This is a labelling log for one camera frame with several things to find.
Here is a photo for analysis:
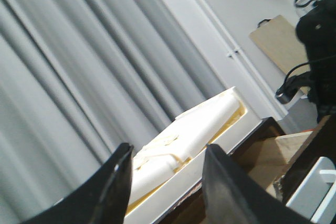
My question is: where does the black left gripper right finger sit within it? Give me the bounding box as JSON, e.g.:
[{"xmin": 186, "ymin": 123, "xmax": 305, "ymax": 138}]
[{"xmin": 202, "ymin": 144, "xmax": 310, "ymax": 223}]

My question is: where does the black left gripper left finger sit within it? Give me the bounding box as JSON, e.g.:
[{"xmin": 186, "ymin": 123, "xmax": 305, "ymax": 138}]
[{"xmin": 24, "ymin": 143, "xmax": 133, "ymax": 223}]

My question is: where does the dark wooden drawer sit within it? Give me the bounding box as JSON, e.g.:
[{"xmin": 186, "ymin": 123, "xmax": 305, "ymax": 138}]
[{"xmin": 243, "ymin": 115, "xmax": 335, "ymax": 203}]

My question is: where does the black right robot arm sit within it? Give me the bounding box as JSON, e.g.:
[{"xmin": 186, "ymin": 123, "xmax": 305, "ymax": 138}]
[{"xmin": 202, "ymin": 0, "xmax": 335, "ymax": 223}]

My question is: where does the dark wooden drawer cabinet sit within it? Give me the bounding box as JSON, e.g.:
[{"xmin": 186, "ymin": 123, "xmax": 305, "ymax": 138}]
[{"xmin": 155, "ymin": 117, "xmax": 285, "ymax": 223}]

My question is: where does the white box beside drawer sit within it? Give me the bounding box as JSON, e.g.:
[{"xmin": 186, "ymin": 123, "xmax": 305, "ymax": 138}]
[{"xmin": 286, "ymin": 157, "xmax": 335, "ymax": 223}]

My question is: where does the white tray on cabinet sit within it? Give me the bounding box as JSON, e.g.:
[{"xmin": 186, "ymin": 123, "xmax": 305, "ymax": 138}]
[{"xmin": 124, "ymin": 87, "xmax": 261, "ymax": 223}]

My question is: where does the grey curtain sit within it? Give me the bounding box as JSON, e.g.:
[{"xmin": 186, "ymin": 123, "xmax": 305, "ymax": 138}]
[{"xmin": 1, "ymin": 0, "xmax": 225, "ymax": 223}]

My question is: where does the wooden cutting board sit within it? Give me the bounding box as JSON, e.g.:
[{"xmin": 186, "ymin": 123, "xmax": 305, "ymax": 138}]
[{"xmin": 248, "ymin": 15, "xmax": 312, "ymax": 96}]

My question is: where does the black cable with connector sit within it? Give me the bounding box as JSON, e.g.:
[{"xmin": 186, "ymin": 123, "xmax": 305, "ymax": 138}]
[{"xmin": 275, "ymin": 56, "xmax": 336, "ymax": 104}]

